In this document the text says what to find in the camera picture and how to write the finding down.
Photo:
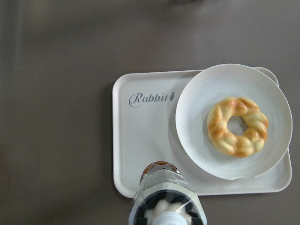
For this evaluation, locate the tea bottle white cap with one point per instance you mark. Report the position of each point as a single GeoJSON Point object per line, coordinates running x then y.
{"type": "Point", "coordinates": [164, 197]}

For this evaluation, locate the white rabbit tray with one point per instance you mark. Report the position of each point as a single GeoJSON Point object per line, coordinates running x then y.
{"type": "Point", "coordinates": [144, 131]}

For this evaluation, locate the white round plate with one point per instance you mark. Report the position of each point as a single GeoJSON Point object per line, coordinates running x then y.
{"type": "Point", "coordinates": [232, 80]}

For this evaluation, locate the braided ring bread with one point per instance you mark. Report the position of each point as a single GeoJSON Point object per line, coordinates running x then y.
{"type": "Point", "coordinates": [237, 127]}

